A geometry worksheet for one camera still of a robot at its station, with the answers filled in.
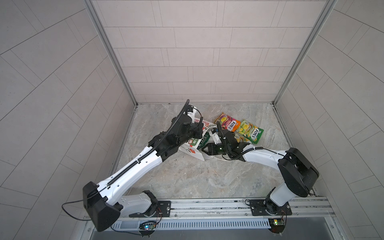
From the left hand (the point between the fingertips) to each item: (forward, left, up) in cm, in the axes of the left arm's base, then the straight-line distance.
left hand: (208, 123), depth 68 cm
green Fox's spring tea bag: (+13, -32, -28) cm, 45 cm away
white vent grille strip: (-36, -15, -28) cm, 48 cm away
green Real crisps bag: (+4, +1, -24) cm, 24 cm away
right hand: (-3, +1, -22) cm, 23 cm away
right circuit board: (-36, -32, -29) cm, 57 cm away
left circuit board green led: (-37, +26, -25) cm, 52 cm away
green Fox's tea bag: (+7, -22, -27) cm, 35 cm away
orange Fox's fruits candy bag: (+20, -16, -27) cm, 37 cm away
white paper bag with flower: (-6, +8, -11) cm, 15 cm away
